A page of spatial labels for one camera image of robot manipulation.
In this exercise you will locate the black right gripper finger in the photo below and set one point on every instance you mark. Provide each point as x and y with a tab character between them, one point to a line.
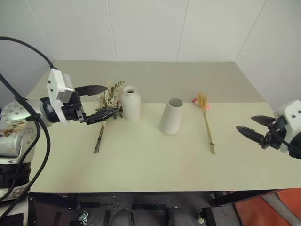
250	133
264	120

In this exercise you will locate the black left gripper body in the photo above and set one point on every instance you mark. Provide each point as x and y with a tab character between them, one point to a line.
73	113

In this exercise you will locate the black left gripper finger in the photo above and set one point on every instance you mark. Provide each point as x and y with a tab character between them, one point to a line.
92	90
101	115

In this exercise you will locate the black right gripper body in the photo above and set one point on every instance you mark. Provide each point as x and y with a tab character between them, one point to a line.
274	139

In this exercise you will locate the dried flower bouquet green leaves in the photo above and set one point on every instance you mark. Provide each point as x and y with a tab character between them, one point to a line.
108	100

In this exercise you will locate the white bottle-shaped vase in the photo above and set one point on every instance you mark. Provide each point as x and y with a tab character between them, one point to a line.
131	106

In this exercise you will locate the white conical vase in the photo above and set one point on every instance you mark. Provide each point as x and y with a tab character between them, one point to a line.
171	117

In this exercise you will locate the dried wheat flower bunch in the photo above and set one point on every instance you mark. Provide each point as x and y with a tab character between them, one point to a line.
202	100

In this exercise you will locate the orange floor mat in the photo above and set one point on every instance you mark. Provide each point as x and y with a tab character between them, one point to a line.
254	213

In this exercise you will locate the white caster wheel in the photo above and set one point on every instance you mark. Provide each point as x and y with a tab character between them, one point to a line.
200	219

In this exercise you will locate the metal caster wheel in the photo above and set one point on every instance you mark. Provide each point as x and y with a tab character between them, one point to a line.
84	215

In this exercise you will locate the dark grey rounded shape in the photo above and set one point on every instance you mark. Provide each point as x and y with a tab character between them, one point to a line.
122	217

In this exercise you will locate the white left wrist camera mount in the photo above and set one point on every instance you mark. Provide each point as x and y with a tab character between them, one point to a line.
56	82

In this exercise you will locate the black table frame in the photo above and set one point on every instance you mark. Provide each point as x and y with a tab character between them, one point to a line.
235	199

